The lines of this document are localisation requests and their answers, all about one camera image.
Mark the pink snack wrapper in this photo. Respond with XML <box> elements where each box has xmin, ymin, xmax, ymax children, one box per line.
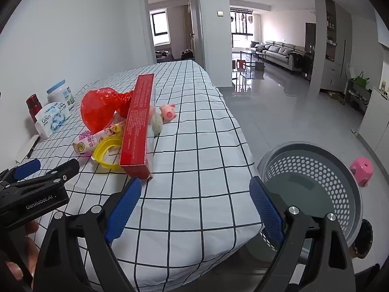
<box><xmin>72</xmin><ymin>121</ymin><xmax>125</xmax><ymax>156</ymax></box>

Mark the long red box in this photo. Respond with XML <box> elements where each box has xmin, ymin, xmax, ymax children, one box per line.
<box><xmin>119</xmin><ymin>74</ymin><xmax>155</xmax><ymax>180</ymax></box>

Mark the red plastic bag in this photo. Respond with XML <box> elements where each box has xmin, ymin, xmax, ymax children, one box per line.
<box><xmin>80</xmin><ymin>88</ymin><xmax>134</xmax><ymax>134</ymax></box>

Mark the beige plush ball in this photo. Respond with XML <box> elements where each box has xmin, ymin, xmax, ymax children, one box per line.
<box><xmin>150</xmin><ymin>113</ymin><xmax>164</xmax><ymax>137</ymax></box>

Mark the pink pig toy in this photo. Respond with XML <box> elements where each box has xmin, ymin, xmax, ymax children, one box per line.
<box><xmin>159</xmin><ymin>104</ymin><xmax>177</xmax><ymax>123</ymax></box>

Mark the grey perforated trash basket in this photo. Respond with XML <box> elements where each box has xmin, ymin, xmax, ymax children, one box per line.
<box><xmin>246</xmin><ymin>142</ymin><xmax>363</xmax><ymax>263</ymax></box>

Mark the person left hand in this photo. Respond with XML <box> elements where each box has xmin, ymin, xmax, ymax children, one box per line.
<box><xmin>1</xmin><ymin>220</ymin><xmax>39</xmax><ymax>291</ymax></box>

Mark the white blue tissue pack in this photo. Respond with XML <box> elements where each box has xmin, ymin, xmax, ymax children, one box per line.
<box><xmin>35</xmin><ymin>101</ymin><xmax>70</xmax><ymax>140</ymax></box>

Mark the red thermos bottle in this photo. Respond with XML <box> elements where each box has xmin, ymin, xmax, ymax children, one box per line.
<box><xmin>26</xmin><ymin>94</ymin><xmax>42</xmax><ymax>123</ymax></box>

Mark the white jar blue lid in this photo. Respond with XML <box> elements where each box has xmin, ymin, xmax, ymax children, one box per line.
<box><xmin>46</xmin><ymin>80</ymin><xmax>75</xmax><ymax>110</ymax></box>

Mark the pink plastic stool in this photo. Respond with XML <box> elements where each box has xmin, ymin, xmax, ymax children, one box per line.
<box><xmin>349</xmin><ymin>157</ymin><xmax>374</xmax><ymax>187</ymax></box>

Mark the checked white tablecloth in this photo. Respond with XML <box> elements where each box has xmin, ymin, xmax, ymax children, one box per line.
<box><xmin>18</xmin><ymin>59</ymin><xmax>264</xmax><ymax>292</ymax></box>

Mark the green bag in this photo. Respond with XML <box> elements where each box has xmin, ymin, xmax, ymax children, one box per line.
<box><xmin>355</xmin><ymin>71</ymin><xmax>369</xmax><ymax>88</ymax></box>

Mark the red small stool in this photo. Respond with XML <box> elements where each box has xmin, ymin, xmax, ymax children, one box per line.
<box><xmin>236</xmin><ymin>59</ymin><xmax>247</xmax><ymax>72</ymax></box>

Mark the grey sofa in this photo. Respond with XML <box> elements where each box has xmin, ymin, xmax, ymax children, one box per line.
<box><xmin>249</xmin><ymin>41</ymin><xmax>305</xmax><ymax>73</ymax></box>

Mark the coffee table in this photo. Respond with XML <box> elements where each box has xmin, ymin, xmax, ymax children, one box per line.
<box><xmin>239</xmin><ymin>49</ymin><xmax>266</xmax><ymax>67</ymax></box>

